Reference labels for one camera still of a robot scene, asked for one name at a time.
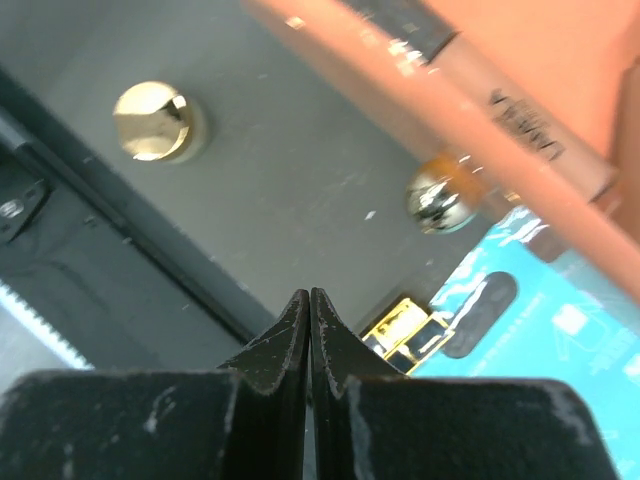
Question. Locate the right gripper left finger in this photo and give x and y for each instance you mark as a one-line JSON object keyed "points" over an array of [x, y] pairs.
{"points": [[242, 420]]}

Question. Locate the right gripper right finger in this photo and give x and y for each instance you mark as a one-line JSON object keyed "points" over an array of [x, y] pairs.
{"points": [[372, 422]]}

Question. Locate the gold black eyeshadow palette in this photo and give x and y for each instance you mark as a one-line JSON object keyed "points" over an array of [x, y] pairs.
{"points": [[407, 335]]}

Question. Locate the peach concealer tube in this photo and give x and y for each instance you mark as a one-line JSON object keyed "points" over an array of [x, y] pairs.
{"points": [[410, 70]]}

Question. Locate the orange top drawer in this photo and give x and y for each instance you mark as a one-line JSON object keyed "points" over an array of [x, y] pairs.
{"points": [[527, 88]]}

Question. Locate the teal plastic package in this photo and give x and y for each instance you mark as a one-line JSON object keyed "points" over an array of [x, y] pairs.
{"points": [[517, 309]]}

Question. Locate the round gold compact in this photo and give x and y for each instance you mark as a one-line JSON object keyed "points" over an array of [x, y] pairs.
{"points": [[157, 123]]}

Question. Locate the white cable duct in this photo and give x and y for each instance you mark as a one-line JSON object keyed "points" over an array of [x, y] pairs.
{"points": [[30, 325]]}

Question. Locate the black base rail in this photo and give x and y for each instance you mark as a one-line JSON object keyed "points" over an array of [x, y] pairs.
{"points": [[109, 276]]}

